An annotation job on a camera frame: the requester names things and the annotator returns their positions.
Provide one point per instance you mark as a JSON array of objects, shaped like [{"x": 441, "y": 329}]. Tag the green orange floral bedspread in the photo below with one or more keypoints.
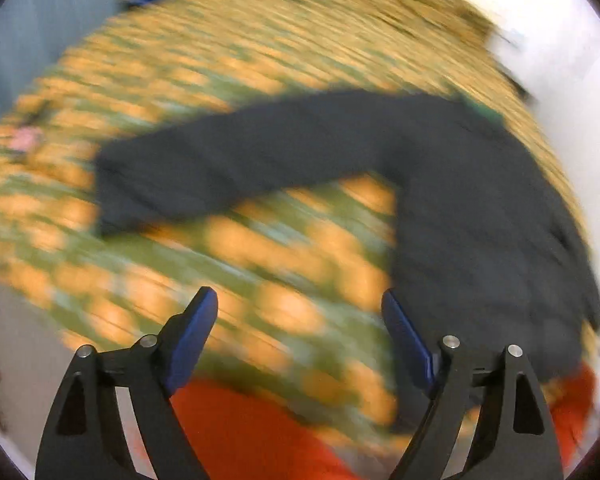
[{"x": 190, "y": 60}]

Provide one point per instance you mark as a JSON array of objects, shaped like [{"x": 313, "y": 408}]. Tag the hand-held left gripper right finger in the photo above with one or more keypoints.
[{"x": 405, "y": 336}]

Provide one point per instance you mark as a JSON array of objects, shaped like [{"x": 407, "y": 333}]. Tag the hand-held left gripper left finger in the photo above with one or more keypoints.
[{"x": 192, "y": 341}]

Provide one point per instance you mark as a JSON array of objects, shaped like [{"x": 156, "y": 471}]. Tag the black puffer jacket green zipper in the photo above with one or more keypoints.
[{"x": 480, "y": 210}]

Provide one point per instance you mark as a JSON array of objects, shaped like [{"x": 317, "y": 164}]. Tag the orange cloth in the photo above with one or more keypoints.
[{"x": 240, "y": 435}]

